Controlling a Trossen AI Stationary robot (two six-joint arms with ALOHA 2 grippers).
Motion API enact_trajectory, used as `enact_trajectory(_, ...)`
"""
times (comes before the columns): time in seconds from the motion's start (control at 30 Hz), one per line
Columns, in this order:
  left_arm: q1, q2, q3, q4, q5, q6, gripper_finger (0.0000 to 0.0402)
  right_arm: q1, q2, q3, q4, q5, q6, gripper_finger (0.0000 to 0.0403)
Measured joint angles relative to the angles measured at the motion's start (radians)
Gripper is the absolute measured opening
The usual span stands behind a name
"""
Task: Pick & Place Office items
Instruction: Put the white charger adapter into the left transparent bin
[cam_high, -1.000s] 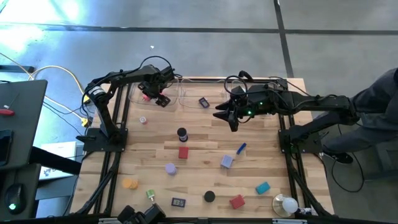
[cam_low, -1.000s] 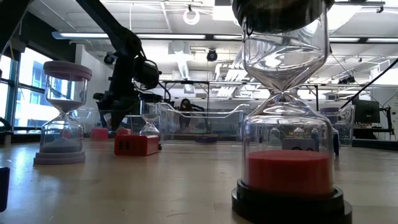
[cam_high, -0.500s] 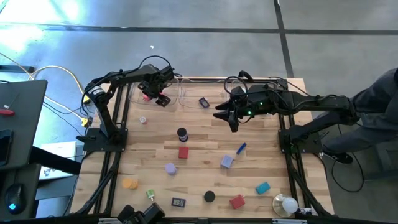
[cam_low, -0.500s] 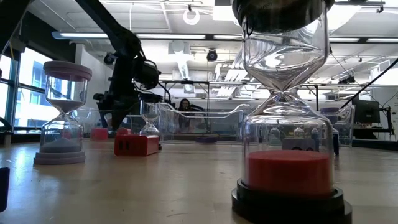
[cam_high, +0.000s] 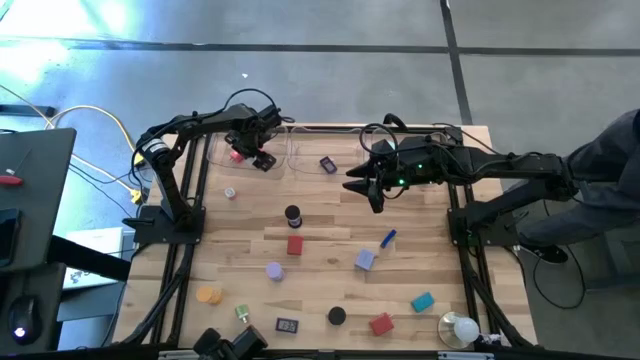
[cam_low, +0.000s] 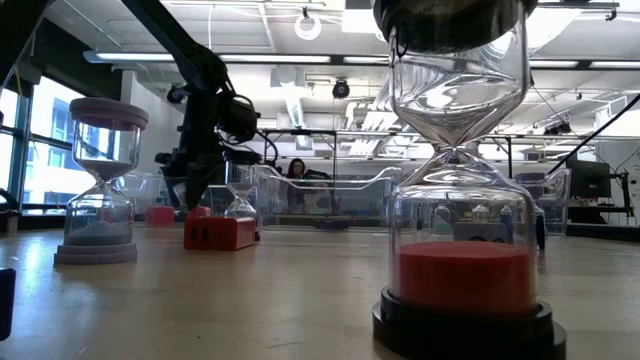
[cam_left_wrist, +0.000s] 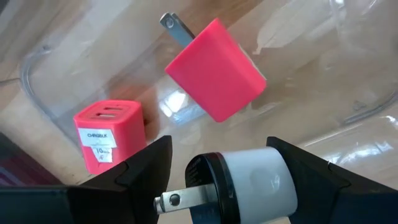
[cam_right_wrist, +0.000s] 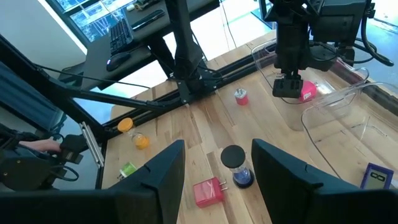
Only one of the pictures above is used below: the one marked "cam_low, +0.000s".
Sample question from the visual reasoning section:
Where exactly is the white ceiling duct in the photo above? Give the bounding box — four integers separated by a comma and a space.
272, 64, 314, 129

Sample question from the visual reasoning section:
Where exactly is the white ceiling ring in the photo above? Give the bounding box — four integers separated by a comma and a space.
293, 12, 323, 41

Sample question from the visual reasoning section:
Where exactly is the dark background desk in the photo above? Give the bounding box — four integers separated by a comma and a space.
567, 197, 640, 244

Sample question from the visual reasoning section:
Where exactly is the black metal background rack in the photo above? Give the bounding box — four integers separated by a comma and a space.
257, 127, 640, 181

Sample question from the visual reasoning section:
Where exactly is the black computer monitor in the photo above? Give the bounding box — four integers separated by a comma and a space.
569, 158, 613, 200

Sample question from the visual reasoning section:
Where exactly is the black ceiling rail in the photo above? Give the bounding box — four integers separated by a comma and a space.
537, 0, 621, 22

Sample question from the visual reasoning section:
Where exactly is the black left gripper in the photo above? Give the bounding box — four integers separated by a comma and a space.
154, 107, 263, 211

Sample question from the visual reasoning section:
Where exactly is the lavender cube charger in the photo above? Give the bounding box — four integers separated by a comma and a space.
452, 222, 509, 245

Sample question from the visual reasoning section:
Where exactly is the black hourglass red sand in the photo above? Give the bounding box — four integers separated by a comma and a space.
371, 0, 568, 360

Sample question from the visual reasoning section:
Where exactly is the large room window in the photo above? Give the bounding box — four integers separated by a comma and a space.
0, 74, 124, 214

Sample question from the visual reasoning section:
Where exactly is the black hourglass blue sand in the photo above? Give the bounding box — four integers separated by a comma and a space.
223, 162, 263, 242

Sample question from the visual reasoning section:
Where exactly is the blue flat bar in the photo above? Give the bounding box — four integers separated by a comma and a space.
534, 212, 547, 251

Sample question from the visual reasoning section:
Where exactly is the teal sand hourglass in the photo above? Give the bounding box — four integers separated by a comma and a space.
433, 203, 452, 234

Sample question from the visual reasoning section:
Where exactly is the purple rectangular block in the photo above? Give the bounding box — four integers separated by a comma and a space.
313, 218, 352, 231

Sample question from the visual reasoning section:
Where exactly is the person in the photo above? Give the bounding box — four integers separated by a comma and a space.
284, 157, 331, 214

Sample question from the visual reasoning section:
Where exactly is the long ceiling light strip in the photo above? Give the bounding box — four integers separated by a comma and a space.
82, 48, 640, 71

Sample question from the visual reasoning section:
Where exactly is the black hanging robot cable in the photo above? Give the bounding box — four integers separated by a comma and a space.
546, 93, 640, 176

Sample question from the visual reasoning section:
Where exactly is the black curved bar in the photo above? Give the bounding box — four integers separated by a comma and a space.
0, 187, 21, 216

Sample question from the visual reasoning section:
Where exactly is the red rectangular power block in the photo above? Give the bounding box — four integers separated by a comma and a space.
182, 215, 259, 252

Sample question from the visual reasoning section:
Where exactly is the clear plastic bin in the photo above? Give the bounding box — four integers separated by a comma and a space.
117, 164, 262, 232
257, 164, 404, 232
394, 167, 572, 237

